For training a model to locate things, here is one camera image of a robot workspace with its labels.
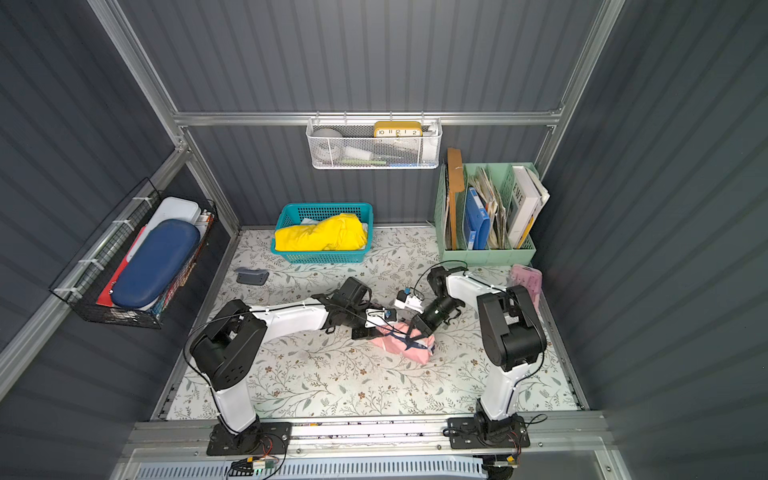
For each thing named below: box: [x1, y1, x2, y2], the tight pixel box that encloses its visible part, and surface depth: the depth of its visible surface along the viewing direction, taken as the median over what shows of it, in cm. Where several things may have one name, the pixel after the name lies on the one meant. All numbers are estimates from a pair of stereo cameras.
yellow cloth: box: [274, 213, 368, 252], surface depth 104 cm
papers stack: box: [468, 167, 511, 249], surface depth 101 cm
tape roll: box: [312, 128, 345, 162], surface depth 89 cm
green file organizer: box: [434, 162, 539, 266], surface depth 104 cm
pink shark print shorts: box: [370, 322, 436, 365], surface depth 85 cm
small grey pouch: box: [235, 267, 270, 286], surface depth 107 cm
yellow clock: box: [374, 121, 423, 138], surface depth 90 cm
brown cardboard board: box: [448, 148, 465, 250], surface depth 95 cm
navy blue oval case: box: [111, 219, 201, 308], surface depth 69 cm
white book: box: [507, 165, 550, 248], surface depth 100 cm
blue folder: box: [465, 187, 491, 250], surface depth 101 cm
